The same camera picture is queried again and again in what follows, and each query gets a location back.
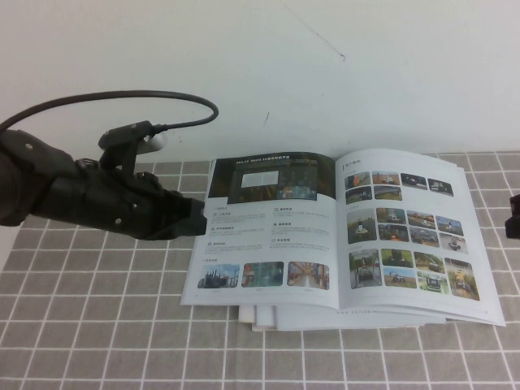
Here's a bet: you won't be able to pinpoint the white paper sheets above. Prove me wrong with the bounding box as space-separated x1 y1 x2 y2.
237 305 281 332

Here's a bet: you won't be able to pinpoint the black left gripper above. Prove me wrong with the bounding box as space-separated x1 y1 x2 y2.
52 158 209 241

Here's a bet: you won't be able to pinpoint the black left camera mount bracket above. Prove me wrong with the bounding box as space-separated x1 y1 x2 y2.
98 120 158 180

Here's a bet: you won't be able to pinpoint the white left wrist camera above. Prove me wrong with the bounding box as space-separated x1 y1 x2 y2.
137 136 168 154

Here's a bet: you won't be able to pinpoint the product catalogue book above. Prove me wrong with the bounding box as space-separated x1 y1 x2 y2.
180 148 507 331

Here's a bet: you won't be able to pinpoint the grey white checked tablecloth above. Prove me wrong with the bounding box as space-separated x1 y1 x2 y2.
0 150 520 390

